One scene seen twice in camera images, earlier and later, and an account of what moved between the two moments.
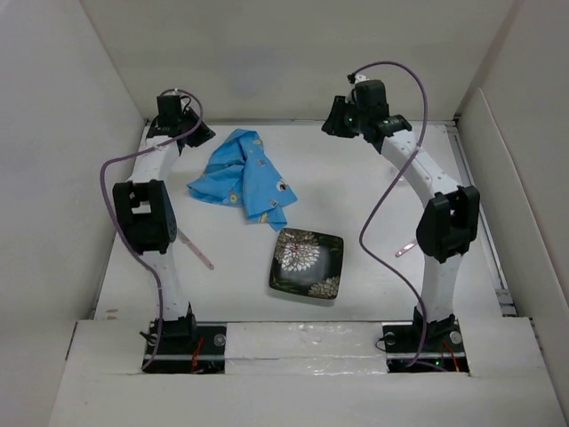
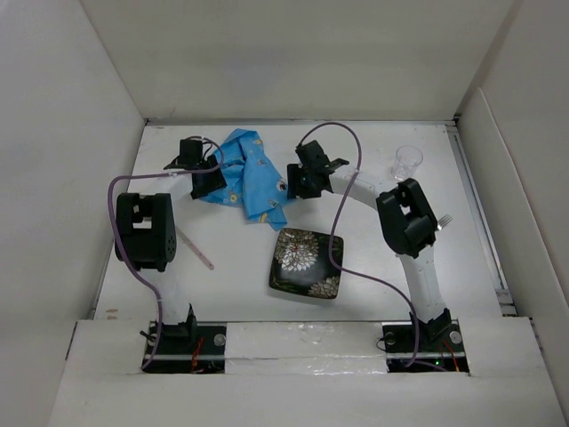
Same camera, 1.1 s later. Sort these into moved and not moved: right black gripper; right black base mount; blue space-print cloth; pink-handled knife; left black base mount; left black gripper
Moved: left black gripper; right black gripper
Not moved: blue space-print cloth; right black base mount; left black base mount; pink-handled knife
